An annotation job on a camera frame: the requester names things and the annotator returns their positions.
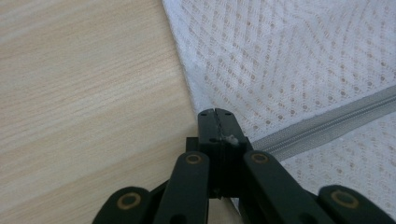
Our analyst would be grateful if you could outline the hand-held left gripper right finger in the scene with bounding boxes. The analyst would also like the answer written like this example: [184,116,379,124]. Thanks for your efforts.
[214,107,254,198]

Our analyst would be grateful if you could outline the white mesh laundry bag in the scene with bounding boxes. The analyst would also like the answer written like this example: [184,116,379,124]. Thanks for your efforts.
[162,0,396,220]

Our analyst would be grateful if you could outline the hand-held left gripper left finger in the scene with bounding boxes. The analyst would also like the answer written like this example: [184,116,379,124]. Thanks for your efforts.
[186,108,224,199]

